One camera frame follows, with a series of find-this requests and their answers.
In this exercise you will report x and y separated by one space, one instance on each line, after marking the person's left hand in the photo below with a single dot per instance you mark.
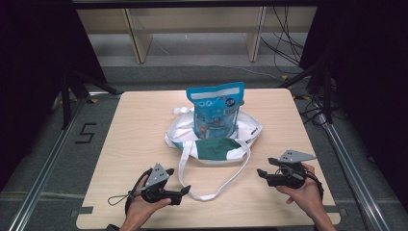
141 211

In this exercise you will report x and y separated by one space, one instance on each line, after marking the white tote bag coloured blobs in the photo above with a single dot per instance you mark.
218 150

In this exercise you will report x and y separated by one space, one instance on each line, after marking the person's right hand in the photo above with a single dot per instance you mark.
308 195

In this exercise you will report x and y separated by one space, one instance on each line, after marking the black metal stand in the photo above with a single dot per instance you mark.
66 99
326 96

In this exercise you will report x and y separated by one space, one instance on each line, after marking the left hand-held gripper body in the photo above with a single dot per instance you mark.
157 189

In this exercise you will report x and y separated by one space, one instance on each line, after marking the light wooden desk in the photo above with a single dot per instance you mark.
141 38

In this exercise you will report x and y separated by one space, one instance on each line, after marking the black curtain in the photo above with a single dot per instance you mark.
29 80
372 80

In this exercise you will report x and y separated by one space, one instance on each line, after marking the aluminium floor rail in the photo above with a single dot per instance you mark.
48 160
349 166

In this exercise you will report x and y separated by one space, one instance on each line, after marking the yellow tape piece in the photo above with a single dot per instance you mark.
93 101
305 97
285 77

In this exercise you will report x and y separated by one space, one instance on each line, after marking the blue snack packet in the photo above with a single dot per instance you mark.
216 109

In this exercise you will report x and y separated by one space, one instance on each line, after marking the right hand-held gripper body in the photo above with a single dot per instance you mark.
290 176

